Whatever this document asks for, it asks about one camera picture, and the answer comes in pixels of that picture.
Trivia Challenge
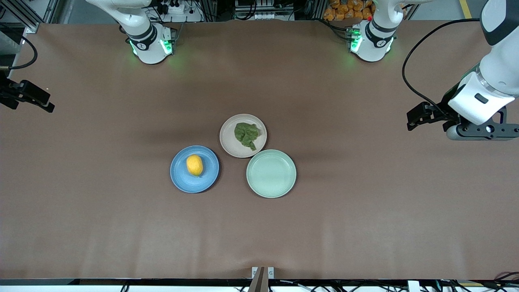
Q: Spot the aluminium frame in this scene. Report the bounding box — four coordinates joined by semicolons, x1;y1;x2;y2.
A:
0;0;65;82

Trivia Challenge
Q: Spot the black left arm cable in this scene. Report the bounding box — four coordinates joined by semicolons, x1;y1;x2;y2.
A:
402;18;481;112

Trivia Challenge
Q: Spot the blue plate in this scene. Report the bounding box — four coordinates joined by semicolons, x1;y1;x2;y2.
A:
170;145;220;193

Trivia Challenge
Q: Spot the pale green plate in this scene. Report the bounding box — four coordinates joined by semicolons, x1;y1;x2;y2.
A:
246;149;297;199

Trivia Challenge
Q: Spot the beige plate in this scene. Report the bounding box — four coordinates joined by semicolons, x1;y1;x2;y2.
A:
219;114;268;159

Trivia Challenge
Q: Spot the metal bracket with wedge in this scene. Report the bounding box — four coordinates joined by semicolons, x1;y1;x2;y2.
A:
248;266;275;292

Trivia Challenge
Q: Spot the white power strip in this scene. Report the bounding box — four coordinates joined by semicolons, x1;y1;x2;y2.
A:
156;0;191;15

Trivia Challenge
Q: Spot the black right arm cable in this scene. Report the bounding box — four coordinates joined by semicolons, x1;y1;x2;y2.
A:
8;36;38;70

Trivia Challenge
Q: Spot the white electronics unit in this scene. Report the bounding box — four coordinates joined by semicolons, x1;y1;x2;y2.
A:
235;0;294;21

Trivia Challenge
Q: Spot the yellow lemon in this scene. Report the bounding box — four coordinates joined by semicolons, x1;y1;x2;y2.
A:
186;154;204;177

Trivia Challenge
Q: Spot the green lettuce leaf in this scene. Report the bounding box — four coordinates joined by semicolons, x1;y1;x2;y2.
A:
234;122;262;152

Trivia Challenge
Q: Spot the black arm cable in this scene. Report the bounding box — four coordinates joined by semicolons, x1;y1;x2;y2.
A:
8;36;38;70
402;18;481;112

